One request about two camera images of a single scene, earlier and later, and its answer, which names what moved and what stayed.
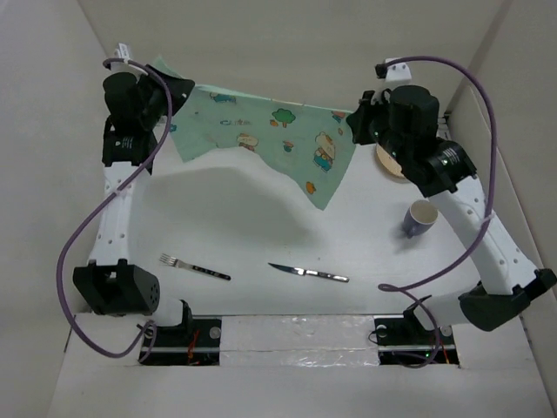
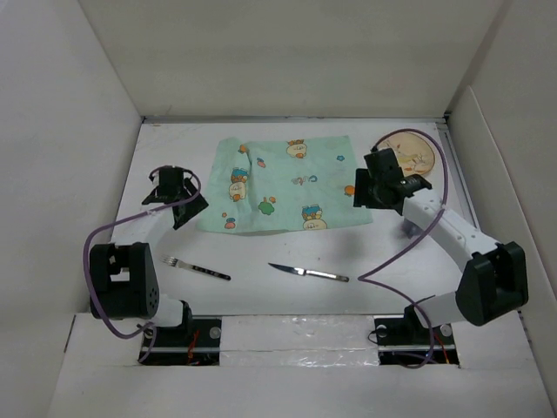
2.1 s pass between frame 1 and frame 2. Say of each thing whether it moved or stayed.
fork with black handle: stayed
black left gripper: moved
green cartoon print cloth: moved
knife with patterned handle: stayed
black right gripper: moved
